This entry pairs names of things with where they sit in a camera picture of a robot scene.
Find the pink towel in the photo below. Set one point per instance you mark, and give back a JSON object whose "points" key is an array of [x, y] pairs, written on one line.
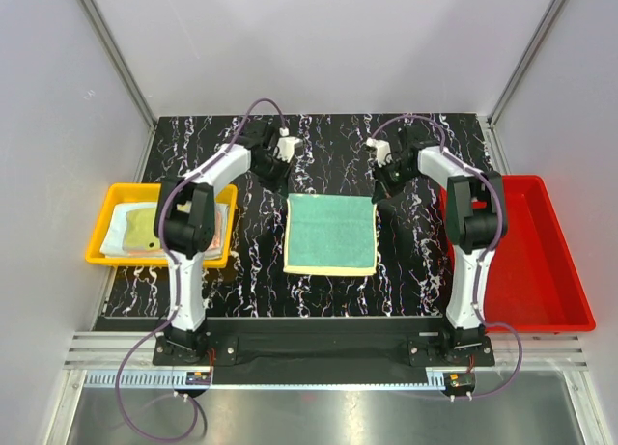
{"points": [[215, 249]]}

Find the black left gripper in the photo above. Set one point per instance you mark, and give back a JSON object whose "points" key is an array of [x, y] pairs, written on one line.
{"points": [[282, 178]]}

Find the connector box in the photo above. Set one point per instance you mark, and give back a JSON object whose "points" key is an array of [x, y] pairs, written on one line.
{"points": [[462, 380], [198, 378]]}

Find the red plastic tray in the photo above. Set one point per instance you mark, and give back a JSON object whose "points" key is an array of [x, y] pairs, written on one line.
{"points": [[533, 283]]}

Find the yellow plastic tray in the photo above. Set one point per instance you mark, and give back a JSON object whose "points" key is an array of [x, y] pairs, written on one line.
{"points": [[105, 246]]}

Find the left connector box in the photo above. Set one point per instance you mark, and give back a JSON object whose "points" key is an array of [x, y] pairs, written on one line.
{"points": [[198, 378]]}

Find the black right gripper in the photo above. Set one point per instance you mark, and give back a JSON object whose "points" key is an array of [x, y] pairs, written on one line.
{"points": [[382, 187]]}

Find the black mounting base plate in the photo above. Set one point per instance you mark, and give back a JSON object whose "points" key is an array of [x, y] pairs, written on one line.
{"points": [[357, 326]]}

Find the light blue towel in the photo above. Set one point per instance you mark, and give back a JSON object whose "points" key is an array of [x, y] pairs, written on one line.
{"points": [[111, 242]]}

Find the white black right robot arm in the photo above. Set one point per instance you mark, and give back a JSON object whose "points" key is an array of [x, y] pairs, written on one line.
{"points": [[475, 221]]}

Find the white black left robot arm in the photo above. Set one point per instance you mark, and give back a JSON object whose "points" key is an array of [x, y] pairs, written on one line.
{"points": [[185, 221]]}

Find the right connector box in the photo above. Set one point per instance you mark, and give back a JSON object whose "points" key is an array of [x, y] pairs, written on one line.
{"points": [[462, 380]]}

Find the green yellow towel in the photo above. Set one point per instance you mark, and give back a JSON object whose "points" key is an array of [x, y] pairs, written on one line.
{"points": [[331, 235]]}

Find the white cable duct strip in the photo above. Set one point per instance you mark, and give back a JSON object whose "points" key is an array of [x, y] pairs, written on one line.
{"points": [[227, 379]]}

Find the grey towel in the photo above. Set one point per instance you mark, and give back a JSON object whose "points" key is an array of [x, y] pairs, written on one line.
{"points": [[140, 228]]}

